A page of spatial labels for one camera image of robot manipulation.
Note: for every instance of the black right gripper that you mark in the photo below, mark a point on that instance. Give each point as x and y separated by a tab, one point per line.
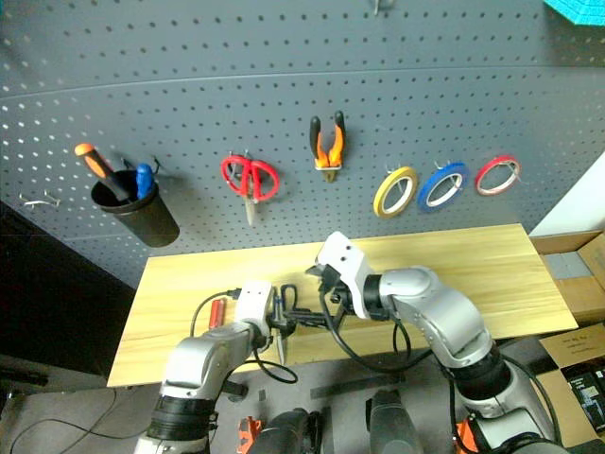
336	288

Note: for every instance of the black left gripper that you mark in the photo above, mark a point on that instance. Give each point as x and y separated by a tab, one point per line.
280	324

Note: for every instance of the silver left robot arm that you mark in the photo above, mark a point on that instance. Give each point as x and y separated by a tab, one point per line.
198	364

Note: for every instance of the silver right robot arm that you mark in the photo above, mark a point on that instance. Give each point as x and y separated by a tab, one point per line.
444	317

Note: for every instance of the yellow tape roll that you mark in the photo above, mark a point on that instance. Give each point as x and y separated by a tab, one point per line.
378	196

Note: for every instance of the blue tape roll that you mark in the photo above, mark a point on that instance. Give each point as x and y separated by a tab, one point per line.
424	191

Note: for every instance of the red tape roll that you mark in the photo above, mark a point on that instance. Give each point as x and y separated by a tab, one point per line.
482	176

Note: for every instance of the grey perforated pegboard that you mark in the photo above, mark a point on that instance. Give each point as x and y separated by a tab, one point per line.
293	71

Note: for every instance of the black flat bar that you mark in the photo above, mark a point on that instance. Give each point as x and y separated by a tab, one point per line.
359	386

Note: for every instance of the red tool on table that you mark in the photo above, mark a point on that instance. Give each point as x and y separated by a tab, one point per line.
218	313

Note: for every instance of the dark rounded robot part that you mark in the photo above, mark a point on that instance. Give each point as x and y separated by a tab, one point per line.
288	432
392	423

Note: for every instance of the orange robot hip part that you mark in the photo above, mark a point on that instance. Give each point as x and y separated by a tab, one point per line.
247	434
465	436

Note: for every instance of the orange black pliers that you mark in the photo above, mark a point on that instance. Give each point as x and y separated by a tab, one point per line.
329	146

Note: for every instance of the black plastic cup holder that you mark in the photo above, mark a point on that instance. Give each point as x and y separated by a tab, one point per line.
142	217

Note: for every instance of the cardboard box with print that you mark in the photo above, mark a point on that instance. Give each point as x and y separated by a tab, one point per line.
567	352

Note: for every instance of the open cardboard box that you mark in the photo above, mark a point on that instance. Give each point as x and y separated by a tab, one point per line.
579	288

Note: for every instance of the black printed box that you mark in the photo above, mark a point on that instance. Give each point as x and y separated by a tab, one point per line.
586	392

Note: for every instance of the silver double peg hook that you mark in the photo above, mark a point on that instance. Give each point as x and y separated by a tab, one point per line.
40	202

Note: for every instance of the teal ribbed object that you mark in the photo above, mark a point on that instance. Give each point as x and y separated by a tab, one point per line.
579	12

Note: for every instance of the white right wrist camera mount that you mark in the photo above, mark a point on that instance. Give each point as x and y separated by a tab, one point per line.
345	262

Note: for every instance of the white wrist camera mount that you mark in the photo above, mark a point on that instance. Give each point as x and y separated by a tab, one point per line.
254	300
345	262

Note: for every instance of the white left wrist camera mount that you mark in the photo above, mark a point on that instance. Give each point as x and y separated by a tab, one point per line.
254	300

